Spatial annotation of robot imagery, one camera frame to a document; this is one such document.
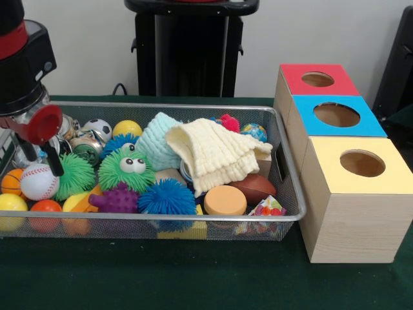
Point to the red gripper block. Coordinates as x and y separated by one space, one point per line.
45 124

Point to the clear plastic bottle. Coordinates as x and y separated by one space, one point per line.
40 154

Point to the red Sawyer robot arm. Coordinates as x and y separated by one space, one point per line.
22 64

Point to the clear mesh bin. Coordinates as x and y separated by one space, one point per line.
193 226

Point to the wooden box with three holes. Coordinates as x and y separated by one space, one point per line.
348 213

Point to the white baseball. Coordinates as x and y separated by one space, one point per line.
35 184

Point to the green spiky ball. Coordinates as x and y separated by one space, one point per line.
77 177

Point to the green fuzzy ball with eyes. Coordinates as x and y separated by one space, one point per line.
115 177

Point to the purple spiky ball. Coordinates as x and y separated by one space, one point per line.
116 199

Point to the yellow ball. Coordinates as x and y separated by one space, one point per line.
128 128

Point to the mint green knitted cloth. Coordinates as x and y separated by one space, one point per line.
158 142

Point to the blue spiky ball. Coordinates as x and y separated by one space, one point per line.
166 199

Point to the dark green table cloth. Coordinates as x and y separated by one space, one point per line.
129 278

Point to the pale yellow knitted cloth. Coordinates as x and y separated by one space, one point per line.
216 155

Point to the orange round disc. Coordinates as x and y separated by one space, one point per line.
225 200

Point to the small brown football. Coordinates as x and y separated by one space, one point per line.
253 188

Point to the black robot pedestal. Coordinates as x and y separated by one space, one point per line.
187 58

